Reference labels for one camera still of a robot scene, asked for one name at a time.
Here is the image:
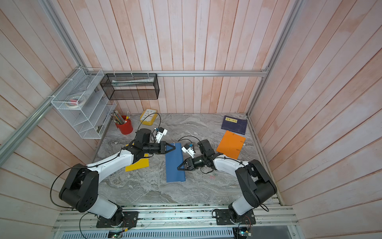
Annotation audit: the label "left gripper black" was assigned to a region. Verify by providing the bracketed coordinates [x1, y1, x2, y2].
[143, 141, 176, 154]

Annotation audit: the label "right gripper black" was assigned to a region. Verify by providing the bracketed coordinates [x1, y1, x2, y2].
[178, 155, 208, 172]

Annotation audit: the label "blue paper document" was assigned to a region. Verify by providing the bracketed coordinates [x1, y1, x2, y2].
[165, 143, 186, 183]

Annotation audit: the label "yellow paper document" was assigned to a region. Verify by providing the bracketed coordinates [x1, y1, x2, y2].
[124, 143, 149, 172]

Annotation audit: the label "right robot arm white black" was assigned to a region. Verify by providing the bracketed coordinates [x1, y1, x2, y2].
[178, 140, 277, 223]

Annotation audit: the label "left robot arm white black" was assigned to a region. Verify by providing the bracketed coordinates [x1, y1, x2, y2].
[59, 127, 175, 227]

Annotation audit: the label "yellow alarm clock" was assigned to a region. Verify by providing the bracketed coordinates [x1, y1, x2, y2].
[140, 109, 158, 126]

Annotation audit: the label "red pencil cup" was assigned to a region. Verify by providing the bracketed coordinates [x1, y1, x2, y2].
[115, 116, 133, 135]

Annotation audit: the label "orange paper document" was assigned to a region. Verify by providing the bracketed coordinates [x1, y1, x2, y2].
[217, 131, 246, 159]

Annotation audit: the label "pencils in cup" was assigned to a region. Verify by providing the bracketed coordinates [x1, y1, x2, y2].
[110, 110, 129, 125]

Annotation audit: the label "dark navy notebook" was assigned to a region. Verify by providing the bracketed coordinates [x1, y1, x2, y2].
[221, 116, 248, 135]

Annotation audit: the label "black mesh basket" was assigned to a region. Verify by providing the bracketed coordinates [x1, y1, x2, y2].
[100, 73, 160, 100]

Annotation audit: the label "tape roll in rack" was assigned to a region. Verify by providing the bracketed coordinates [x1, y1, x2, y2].
[65, 95, 84, 109]

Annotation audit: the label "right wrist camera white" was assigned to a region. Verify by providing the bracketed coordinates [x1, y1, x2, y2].
[182, 143, 196, 158]

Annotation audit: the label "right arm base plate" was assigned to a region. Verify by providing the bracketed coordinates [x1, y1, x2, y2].
[212, 209, 256, 226]

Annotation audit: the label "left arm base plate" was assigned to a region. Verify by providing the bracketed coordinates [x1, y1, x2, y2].
[96, 211, 139, 229]

